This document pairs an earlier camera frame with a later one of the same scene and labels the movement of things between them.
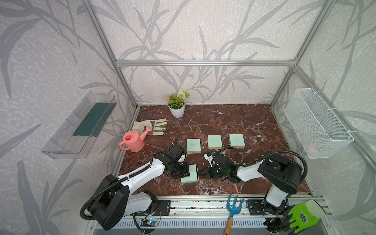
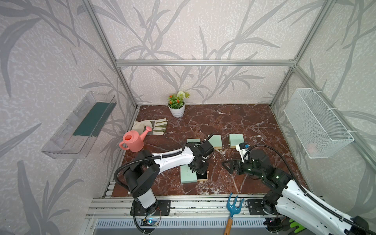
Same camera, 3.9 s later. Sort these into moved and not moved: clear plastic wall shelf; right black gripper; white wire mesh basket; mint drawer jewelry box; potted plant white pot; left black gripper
Moved: right black gripper; left black gripper
Not moved: potted plant white pot; mint drawer jewelry box; white wire mesh basket; clear plastic wall shelf
